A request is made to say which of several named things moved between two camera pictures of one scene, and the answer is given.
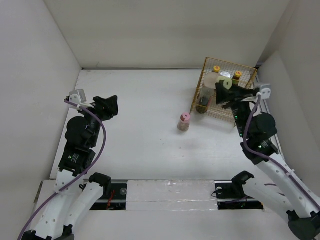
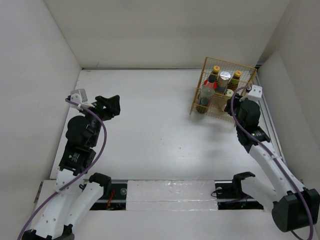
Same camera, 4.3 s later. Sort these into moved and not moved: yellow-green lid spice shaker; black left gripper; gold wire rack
Moved: yellow-green lid spice shaker
Not moved: gold wire rack; black left gripper
